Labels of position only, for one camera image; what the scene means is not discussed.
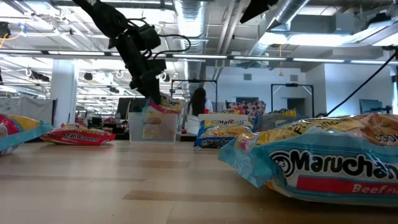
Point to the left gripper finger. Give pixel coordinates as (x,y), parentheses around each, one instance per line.
(141,87)
(154,90)

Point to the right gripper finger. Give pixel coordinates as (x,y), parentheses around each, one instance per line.
(258,7)

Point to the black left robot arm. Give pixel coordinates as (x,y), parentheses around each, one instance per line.
(102,15)

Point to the black computer monitor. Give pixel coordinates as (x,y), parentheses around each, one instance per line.
(138,104)
(370,105)
(124,105)

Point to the clear plastic bin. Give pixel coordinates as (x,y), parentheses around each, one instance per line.
(135,130)

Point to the black hanging spotlight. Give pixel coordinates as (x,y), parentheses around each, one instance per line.
(88,76)

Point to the long linear ceiling light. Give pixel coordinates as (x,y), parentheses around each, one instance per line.
(199,56)

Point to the white pillar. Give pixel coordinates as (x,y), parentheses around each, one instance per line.
(63,93)

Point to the dotted patterned fabric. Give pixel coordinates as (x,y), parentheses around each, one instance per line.
(248,107)

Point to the grey partition screen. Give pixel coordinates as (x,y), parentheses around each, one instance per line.
(31,107)

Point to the black ceiling device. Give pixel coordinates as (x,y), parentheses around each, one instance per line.
(3,29)

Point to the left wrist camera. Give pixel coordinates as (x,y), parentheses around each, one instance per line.
(148,37)

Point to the narrow silver air duct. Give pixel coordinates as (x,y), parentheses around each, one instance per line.
(289,12)

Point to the black metal rig frame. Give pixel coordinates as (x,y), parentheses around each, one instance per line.
(194,81)
(292,84)

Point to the rectangular grey air duct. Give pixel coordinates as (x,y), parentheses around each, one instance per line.
(320,23)

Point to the wide silver air duct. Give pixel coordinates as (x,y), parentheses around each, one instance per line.
(191,18)

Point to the square wall vent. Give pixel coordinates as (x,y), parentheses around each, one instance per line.
(247,77)
(294,78)

